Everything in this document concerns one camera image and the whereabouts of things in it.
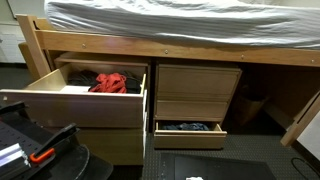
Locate open small wooden drawer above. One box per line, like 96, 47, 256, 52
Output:
153, 120, 228, 150

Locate open wide wooden drawer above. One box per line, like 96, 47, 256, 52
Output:
0, 63, 148, 129

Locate narrow wooden dresser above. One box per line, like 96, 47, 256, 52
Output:
153, 63, 243, 123

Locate dark blue clothes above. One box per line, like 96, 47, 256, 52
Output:
162, 122, 210, 132

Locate red garment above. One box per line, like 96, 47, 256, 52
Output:
88, 72, 128, 94

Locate white sheeted mattress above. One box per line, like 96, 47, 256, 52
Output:
43, 0, 320, 50

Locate wide wooden dresser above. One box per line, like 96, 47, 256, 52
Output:
43, 51, 151, 166

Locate brown paper bag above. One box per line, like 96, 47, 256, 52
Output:
233, 94, 268, 126

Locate white cabinet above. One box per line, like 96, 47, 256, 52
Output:
0, 22, 27, 64

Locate aluminium extrusion bar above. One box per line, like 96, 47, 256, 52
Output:
0, 143, 32, 174

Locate wooden bed frame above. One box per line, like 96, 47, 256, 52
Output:
15, 13, 320, 148

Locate black clamp orange handle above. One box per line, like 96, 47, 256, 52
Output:
29, 123, 80, 165

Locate black floor cable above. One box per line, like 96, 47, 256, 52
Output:
290, 157, 320, 179

